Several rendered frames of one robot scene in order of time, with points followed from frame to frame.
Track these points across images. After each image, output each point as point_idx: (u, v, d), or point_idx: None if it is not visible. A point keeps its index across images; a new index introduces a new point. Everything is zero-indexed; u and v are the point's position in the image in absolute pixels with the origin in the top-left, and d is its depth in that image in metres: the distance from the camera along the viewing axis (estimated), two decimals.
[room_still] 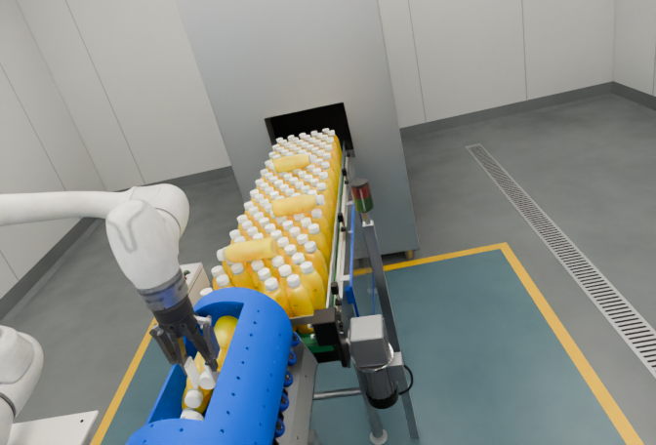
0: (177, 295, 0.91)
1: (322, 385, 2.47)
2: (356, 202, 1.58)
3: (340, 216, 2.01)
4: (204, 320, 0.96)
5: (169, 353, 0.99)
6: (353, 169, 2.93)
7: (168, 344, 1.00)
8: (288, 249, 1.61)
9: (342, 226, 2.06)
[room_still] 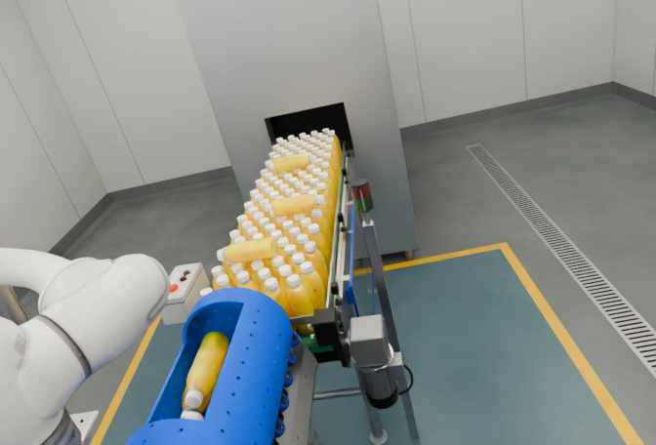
0: None
1: (322, 385, 2.47)
2: (356, 202, 1.58)
3: (340, 216, 2.01)
4: None
5: None
6: (353, 169, 2.93)
7: None
8: (288, 249, 1.61)
9: (342, 226, 2.06)
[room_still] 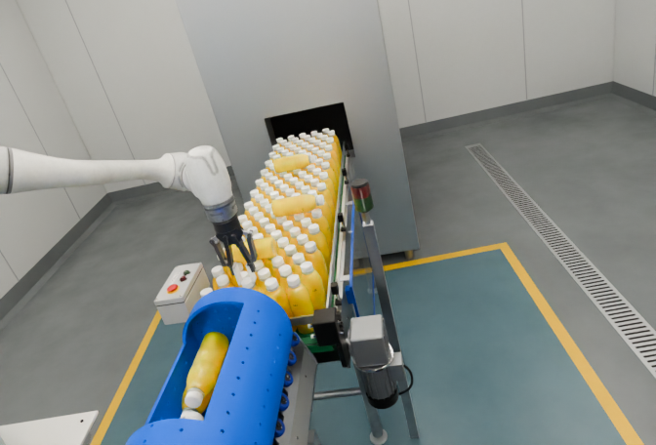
0: (231, 211, 1.33)
1: (322, 385, 2.47)
2: (356, 202, 1.58)
3: (340, 216, 2.01)
4: (248, 232, 1.38)
5: (222, 258, 1.41)
6: (353, 169, 2.93)
7: (221, 252, 1.42)
8: (288, 249, 1.61)
9: (342, 226, 2.06)
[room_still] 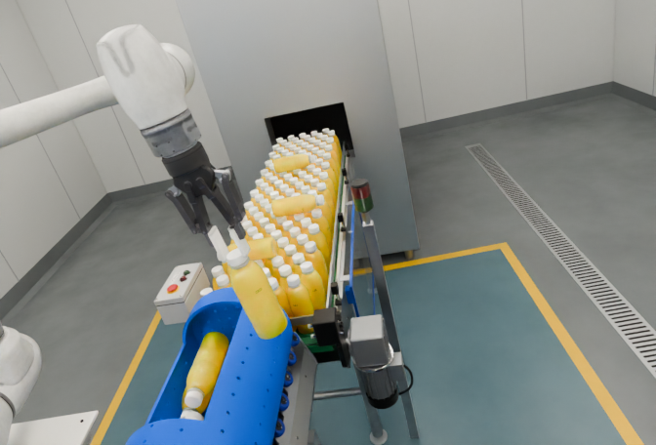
0: (186, 136, 0.79)
1: (322, 385, 2.47)
2: (356, 202, 1.58)
3: (340, 216, 2.01)
4: (223, 172, 0.83)
5: (189, 219, 0.88)
6: (353, 169, 2.93)
7: (187, 210, 0.88)
8: (288, 249, 1.61)
9: (342, 226, 2.06)
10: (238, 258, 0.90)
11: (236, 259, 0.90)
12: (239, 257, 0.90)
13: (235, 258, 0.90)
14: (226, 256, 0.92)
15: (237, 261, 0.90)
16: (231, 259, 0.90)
